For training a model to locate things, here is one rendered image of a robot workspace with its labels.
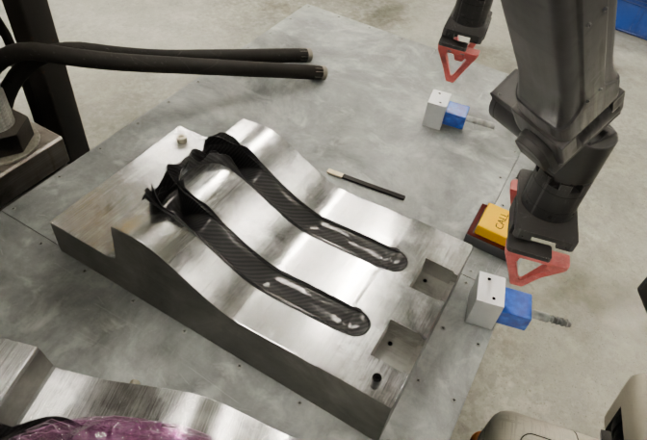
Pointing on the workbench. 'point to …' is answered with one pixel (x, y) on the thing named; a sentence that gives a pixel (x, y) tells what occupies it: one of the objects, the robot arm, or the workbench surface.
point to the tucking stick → (366, 184)
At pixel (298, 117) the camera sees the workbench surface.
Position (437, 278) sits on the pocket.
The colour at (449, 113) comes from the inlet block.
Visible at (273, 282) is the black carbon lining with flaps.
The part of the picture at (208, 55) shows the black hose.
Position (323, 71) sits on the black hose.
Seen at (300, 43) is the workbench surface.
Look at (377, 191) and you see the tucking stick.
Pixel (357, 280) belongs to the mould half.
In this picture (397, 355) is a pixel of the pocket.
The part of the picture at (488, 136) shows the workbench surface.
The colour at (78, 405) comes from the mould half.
